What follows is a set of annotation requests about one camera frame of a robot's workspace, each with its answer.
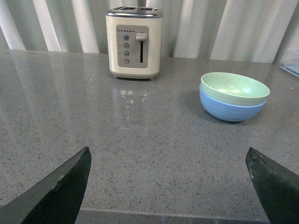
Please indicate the blue plastic bowl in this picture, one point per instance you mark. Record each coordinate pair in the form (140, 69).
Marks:
(227, 112)

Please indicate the left gripper dark camera-gripper right finger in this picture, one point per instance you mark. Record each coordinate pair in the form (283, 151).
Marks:
(276, 187)

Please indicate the cream two-slot toaster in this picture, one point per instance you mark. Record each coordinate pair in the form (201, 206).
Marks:
(134, 38)

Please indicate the clear plastic food container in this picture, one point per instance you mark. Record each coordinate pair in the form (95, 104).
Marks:
(291, 62)

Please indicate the white pleated curtain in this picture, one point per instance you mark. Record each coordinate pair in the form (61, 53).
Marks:
(232, 30)

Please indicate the left gripper dark camera-gripper left finger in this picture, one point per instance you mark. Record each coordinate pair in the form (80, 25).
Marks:
(56, 199)

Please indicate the green plastic bowl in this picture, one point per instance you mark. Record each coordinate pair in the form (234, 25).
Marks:
(234, 89)

